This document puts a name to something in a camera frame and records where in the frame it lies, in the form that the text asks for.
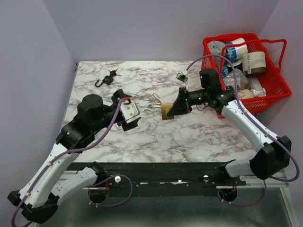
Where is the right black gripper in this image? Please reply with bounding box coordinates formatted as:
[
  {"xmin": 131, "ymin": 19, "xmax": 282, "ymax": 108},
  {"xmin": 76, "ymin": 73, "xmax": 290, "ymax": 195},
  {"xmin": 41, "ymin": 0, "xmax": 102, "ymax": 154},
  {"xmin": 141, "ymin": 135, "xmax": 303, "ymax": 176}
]
[{"xmin": 167, "ymin": 87, "xmax": 209, "ymax": 117}]

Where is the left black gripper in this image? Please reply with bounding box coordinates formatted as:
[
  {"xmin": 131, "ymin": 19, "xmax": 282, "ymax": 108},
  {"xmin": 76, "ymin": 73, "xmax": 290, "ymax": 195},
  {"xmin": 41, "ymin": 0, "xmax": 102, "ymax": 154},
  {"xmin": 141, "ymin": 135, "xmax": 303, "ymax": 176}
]
[{"xmin": 92, "ymin": 89, "xmax": 142, "ymax": 131}]

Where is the large brass padlock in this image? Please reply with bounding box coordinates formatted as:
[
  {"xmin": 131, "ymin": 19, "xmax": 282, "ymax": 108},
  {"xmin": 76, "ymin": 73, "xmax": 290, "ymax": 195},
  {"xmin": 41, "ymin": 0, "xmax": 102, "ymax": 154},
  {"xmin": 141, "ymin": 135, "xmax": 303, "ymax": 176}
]
[{"xmin": 148, "ymin": 103, "xmax": 174, "ymax": 120}]

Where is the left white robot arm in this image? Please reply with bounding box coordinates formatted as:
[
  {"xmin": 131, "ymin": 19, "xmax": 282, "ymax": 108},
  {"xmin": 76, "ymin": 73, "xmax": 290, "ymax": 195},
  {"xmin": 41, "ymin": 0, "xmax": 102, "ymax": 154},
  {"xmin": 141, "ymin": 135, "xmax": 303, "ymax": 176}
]
[{"xmin": 8, "ymin": 89, "xmax": 140, "ymax": 226}]

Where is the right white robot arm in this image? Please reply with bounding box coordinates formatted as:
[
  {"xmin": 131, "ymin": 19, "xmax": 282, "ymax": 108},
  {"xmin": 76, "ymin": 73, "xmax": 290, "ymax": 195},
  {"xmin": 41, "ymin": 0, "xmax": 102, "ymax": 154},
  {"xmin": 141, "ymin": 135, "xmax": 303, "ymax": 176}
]
[{"xmin": 167, "ymin": 69, "xmax": 291, "ymax": 185}]

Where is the black padlock with keys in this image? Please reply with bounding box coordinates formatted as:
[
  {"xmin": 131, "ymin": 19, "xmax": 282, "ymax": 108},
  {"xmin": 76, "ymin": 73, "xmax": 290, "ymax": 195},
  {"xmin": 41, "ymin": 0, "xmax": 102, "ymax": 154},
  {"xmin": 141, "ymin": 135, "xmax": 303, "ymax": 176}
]
[{"xmin": 95, "ymin": 69, "xmax": 120, "ymax": 87}]

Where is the small brass padlock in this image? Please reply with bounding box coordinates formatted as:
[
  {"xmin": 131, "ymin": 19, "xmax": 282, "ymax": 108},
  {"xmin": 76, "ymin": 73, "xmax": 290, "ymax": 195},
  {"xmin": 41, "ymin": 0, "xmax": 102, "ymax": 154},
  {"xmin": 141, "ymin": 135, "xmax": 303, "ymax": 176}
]
[{"xmin": 152, "ymin": 93, "xmax": 161, "ymax": 105}]

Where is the clear plastic bag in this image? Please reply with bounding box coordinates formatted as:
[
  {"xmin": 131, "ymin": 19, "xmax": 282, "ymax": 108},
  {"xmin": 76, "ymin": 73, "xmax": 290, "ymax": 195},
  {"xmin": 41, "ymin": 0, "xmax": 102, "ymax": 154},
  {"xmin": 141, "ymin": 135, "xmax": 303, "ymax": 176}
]
[{"xmin": 223, "ymin": 69, "xmax": 249, "ymax": 91}]

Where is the beige lotion pump bottle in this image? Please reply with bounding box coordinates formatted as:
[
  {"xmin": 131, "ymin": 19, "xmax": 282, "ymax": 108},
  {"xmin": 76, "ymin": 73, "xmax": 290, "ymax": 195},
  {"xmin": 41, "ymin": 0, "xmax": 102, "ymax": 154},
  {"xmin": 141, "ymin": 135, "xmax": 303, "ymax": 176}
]
[{"xmin": 238, "ymin": 88, "xmax": 266, "ymax": 100}]

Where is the grey crumpled bag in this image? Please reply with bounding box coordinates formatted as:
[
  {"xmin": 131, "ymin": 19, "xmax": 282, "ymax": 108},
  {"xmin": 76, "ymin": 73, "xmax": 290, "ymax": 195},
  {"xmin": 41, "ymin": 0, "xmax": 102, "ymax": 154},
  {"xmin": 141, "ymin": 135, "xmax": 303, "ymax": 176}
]
[{"xmin": 207, "ymin": 41, "xmax": 225, "ymax": 66}]

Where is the white blue paper cup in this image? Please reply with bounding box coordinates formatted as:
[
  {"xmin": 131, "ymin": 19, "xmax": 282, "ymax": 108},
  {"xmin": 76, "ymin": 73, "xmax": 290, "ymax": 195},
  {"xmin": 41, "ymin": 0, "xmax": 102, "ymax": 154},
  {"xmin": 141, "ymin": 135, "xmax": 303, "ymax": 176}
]
[{"xmin": 225, "ymin": 37, "xmax": 248, "ymax": 61}]

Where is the beige tape roll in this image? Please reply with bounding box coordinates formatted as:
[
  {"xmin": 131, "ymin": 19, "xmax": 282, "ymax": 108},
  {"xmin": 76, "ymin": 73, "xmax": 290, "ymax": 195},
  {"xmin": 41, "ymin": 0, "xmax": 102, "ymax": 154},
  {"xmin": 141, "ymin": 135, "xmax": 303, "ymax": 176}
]
[{"xmin": 242, "ymin": 52, "xmax": 267, "ymax": 76}]

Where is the red plastic basket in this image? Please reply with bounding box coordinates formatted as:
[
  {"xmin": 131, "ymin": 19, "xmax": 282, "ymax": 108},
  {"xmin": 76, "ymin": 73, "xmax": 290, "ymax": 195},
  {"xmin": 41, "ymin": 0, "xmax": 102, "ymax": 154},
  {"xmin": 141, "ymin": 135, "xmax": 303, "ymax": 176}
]
[{"xmin": 203, "ymin": 33, "xmax": 292, "ymax": 114}]

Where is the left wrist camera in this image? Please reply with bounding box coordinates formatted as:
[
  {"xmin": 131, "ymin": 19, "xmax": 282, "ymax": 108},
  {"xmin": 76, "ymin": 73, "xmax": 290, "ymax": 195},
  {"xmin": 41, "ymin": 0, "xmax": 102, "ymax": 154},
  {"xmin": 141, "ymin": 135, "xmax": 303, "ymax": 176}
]
[{"xmin": 120, "ymin": 98, "xmax": 140, "ymax": 121}]

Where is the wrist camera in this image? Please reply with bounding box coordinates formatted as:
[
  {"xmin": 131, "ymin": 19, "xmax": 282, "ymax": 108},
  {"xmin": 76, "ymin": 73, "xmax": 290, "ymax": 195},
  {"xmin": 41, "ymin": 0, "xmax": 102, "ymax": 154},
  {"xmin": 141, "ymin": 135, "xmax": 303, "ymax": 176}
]
[
  {"xmin": 176, "ymin": 73, "xmax": 189, "ymax": 90},
  {"xmin": 120, "ymin": 98, "xmax": 140, "ymax": 121}
]

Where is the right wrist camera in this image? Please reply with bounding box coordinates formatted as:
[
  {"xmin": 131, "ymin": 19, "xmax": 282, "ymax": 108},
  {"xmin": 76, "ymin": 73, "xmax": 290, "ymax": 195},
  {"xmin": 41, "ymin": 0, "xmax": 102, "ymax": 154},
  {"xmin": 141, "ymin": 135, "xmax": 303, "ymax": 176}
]
[{"xmin": 176, "ymin": 73, "xmax": 189, "ymax": 90}]

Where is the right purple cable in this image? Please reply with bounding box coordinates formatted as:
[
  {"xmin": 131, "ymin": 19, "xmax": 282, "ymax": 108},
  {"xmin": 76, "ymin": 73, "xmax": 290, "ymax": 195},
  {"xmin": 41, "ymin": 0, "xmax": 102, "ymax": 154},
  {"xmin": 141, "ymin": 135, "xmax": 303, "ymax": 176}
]
[{"xmin": 185, "ymin": 55, "xmax": 299, "ymax": 207}]

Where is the purple cable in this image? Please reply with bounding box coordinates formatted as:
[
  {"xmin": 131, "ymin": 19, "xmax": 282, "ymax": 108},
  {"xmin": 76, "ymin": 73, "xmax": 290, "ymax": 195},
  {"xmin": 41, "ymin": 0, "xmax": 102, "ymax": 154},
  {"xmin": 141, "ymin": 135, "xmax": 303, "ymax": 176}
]
[
  {"xmin": 185, "ymin": 55, "xmax": 299, "ymax": 207},
  {"xmin": 10, "ymin": 99, "xmax": 133, "ymax": 227}
]

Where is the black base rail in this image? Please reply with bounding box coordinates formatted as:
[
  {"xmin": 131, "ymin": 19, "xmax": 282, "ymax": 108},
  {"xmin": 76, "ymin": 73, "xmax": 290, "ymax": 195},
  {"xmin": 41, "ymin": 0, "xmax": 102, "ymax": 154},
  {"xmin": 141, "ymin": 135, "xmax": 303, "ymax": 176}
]
[{"xmin": 71, "ymin": 162, "xmax": 247, "ymax": 197}]

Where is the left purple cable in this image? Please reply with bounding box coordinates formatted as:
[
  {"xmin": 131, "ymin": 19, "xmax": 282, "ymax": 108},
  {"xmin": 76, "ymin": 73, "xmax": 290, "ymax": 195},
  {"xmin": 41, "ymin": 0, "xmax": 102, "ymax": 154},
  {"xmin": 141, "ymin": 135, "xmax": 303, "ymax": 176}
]
[{"xmin": 10, "ymin": 99, "xmax": 133, "ymax": 227}]

